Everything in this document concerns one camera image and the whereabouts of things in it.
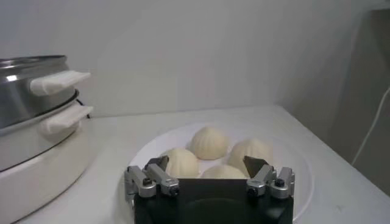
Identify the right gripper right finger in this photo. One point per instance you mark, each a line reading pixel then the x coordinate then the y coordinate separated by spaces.
pixel 262 178

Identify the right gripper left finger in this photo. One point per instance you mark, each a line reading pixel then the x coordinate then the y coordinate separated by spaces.
pixel 161 179

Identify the white steamed baozi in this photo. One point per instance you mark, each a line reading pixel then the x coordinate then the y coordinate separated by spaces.
pixel 209 143
pixel 224 173
pixel 254 150
pixel 182 164

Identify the steel steamer basket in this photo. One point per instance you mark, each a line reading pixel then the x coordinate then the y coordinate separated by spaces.
pixel 18 97

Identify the white round plate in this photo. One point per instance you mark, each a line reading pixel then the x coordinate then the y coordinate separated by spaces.
pixel 286 170

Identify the white electric cooker base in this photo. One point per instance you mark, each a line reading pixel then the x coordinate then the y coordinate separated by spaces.
pixel 36 176

